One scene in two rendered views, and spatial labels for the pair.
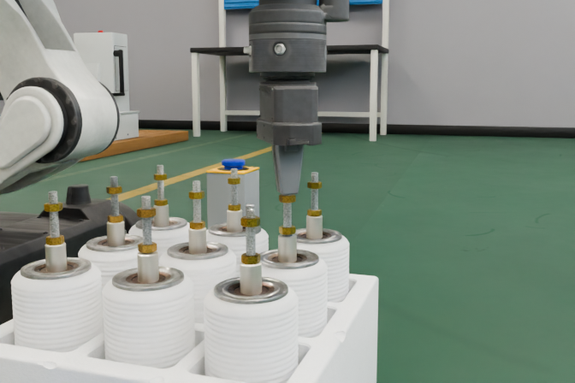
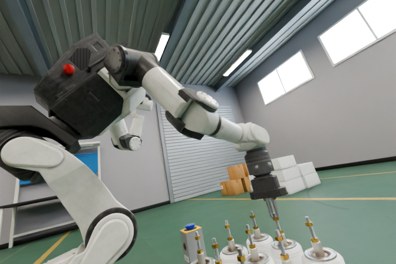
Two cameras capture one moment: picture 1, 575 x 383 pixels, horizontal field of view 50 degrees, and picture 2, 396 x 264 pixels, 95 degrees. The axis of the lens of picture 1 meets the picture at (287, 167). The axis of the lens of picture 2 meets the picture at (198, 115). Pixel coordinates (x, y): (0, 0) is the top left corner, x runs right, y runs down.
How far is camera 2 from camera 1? 73 cm
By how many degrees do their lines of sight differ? 53
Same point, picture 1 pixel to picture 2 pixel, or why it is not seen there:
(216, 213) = (193, 253)
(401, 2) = (104, 171)
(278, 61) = (270, 168)
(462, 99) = (129, 201)
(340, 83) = not seen: hidden behind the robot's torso
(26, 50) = (101, 194)
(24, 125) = (112, 238)
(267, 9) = (262, 152)
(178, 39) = not seen: outside the picture
